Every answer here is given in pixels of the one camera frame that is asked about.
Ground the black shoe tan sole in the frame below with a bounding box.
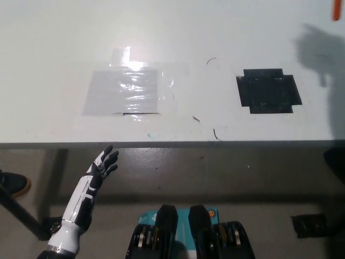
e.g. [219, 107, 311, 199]
[0, 169, 32, 197]

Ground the black rounded object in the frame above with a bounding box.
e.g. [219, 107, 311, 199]
[323, 147, 345, 187]

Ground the orange microfibre extendable duster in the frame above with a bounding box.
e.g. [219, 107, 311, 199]
[332, 0, 341, 22]

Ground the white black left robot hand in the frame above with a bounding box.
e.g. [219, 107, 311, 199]
[60, 145, 120, 234]

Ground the black metal table leg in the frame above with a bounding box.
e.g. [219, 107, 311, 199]
[0, 185, 52, 241]

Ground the clear adhesive film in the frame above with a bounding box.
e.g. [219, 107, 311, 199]
[80, 46, 189, 124]

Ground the black tape square patch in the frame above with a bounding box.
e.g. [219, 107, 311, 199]
[236, 68, 302, 115]

